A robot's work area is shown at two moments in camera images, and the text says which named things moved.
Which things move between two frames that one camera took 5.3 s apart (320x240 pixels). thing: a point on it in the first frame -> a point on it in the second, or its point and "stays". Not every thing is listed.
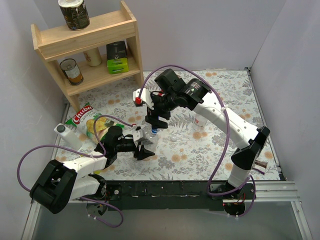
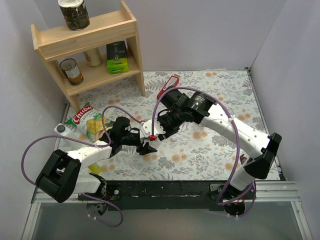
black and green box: [117, 57] stays
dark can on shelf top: [75, 13] stays
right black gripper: [158, 114] -> [167, 98]
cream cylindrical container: [93, 56] stays
